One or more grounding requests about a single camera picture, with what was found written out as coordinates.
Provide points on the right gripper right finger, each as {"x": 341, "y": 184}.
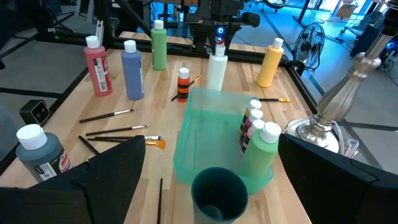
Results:
{"x": 326, "y": 186}

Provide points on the paintbrush with yellow bristles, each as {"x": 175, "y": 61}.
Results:
{"x": 284, "y": 100}

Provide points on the large light green paint bottle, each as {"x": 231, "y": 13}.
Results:
{"x": 259, "y": 155}

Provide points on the dark green plastic cup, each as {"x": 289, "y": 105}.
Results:
{"x": 217, "y": 193}

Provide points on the large dark grey paint bottle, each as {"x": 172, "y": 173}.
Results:
{"x": 40, "y": 158}

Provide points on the small black camera box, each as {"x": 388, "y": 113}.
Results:
{"x": 34, "y": 112}

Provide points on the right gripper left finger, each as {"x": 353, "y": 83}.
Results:
{"x": 109, "y": 186}

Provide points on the large yellow paint bottle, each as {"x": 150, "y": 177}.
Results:
{"x": 270, "y": 68}

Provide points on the large white paint bottle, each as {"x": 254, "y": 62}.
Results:
{"x": 216, "y": 71}

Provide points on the long paintbrush orange bristles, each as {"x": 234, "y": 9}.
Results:
{"x": 195, "y": 80}

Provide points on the large blue paint bottle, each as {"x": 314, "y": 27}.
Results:
{"x": 132, "y": 74}

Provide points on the teal translucent plastic bin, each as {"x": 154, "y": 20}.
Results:
{"x": 208, "y": 140}

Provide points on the black floor fan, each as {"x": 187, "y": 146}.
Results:
{"x": 309, "y": 46}

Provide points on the cardboard box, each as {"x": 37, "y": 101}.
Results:
{"x": 346, "y": 10}

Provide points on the large red paint bottle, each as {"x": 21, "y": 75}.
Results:
{"x": 93, "y": 68}

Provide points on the small orange paint bottle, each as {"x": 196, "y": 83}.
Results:
{"x": 183, "y": 82}

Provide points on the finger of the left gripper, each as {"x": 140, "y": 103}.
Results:
{"x": 231, "y": 34}
{"x": 203, "y": 39}

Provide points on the silver table lamp white shade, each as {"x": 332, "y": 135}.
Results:
{"x": 339, "y": 96}

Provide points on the black paintbrush white bristles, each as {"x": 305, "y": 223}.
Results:
{"x": 102, "y": 116}

